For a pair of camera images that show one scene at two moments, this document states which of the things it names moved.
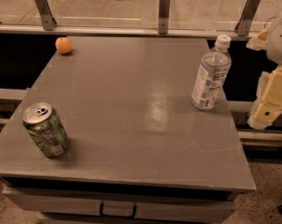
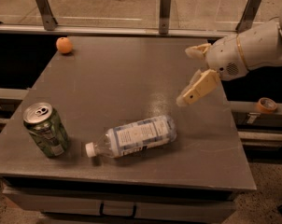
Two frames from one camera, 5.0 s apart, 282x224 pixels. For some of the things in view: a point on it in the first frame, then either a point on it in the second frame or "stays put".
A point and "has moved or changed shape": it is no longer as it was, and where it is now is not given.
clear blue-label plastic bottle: x=213 y=75 has moved or changed shape
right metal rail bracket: x=246 y=18 stays put
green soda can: x=47 y=129 stays put
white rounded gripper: x=280 y=44 -> x=225 y=57
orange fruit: x=63 y=45 stays put
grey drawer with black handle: x=56 y=204 stays put
